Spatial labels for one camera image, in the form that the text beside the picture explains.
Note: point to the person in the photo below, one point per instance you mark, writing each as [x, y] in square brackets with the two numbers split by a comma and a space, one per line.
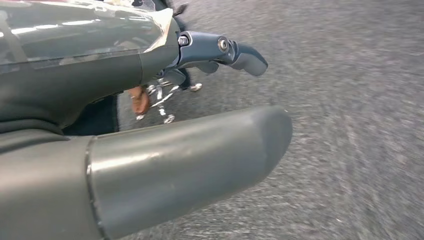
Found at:
[140, 101]

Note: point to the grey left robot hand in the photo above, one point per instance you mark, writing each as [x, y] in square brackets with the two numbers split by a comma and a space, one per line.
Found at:
[165, 172]

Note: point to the wheeled chair base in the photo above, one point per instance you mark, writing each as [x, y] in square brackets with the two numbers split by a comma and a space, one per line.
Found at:
[165, 96]

